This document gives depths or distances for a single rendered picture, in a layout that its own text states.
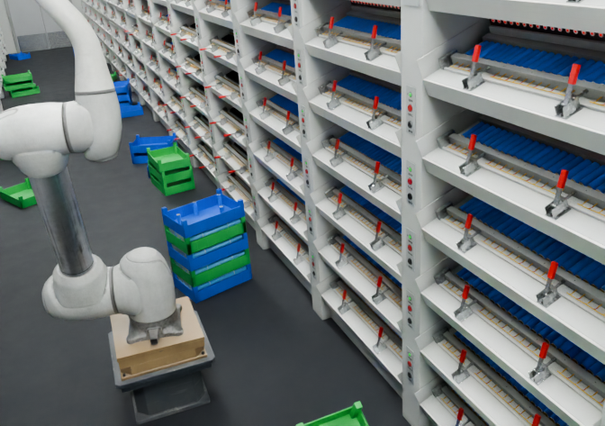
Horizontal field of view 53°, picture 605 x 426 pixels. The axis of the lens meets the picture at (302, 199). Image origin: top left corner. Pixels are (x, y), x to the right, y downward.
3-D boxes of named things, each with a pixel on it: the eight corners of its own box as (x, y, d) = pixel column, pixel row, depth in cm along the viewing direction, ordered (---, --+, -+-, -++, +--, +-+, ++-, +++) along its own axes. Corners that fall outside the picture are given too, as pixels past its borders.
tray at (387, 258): (406, 287, 179) (396, 264, 175) (319, 213, 231) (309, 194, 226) (460, 249, 183) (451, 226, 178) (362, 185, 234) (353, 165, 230)
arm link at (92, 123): (114, 93, 152) (58, 98, 150) (126, 163, 157) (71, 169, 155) (119, 87, 164) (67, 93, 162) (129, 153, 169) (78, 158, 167)
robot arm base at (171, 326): (125, 351, 192) (122, 337, 189) (129, 314, 212) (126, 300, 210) (184, 342, 195) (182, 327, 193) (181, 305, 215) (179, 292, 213)
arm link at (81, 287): (120, 325, 196) (49, 336, 193) (121, 288, 209) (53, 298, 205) (65, 121, 148) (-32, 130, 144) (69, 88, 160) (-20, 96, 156)
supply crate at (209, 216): (185, 239, 254) (183, 221, 251) (163, 223, 269) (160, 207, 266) (245, 216, 271) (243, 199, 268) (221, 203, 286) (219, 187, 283)
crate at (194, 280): (194, 287, 264) (191, 272, 261) (171, 271, 279) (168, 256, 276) (250, 263, 281) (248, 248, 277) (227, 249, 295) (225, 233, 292)
